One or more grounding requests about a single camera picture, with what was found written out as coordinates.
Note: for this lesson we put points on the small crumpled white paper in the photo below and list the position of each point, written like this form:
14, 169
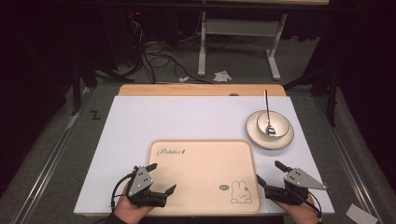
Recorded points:
183, 79

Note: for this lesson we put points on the white plate with dark rim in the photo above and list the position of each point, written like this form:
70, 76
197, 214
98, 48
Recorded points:
253, 133

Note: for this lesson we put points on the metal spoon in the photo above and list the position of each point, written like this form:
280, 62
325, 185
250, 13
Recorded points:
267, 105

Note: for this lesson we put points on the aluminium floor rail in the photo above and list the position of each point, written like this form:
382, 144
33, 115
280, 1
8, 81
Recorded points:
46, 174
348, 161

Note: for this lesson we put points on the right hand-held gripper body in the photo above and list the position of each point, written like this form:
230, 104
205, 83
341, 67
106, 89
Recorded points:
300, 179

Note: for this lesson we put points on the beige tray with rabbit print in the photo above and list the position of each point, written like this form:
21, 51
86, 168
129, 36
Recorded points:
202, 174

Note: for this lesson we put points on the person's right hand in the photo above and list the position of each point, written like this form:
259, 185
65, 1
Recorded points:
302, 213

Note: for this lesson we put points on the black metal stand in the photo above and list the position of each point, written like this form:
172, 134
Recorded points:
76, 84
332, 93

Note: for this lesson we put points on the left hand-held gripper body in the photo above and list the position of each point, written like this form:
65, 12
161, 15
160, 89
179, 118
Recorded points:
140, 182

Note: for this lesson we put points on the white table mat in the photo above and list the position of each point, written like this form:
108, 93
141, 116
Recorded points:
174, 118

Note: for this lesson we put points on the wooden table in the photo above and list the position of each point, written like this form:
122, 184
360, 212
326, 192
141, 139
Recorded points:
186, 90

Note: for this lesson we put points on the large crumpled white paper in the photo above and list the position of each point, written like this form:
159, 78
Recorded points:
222, 76

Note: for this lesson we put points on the flat white paper sheet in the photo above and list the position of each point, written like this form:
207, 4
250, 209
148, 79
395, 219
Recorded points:
361, 215

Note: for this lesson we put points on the white bowl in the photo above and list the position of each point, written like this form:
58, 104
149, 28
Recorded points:
280, 119

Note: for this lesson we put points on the white metal desk frame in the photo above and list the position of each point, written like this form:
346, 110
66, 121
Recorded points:
239, 27

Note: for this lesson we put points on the person's left hand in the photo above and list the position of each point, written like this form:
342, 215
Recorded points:
130, 211

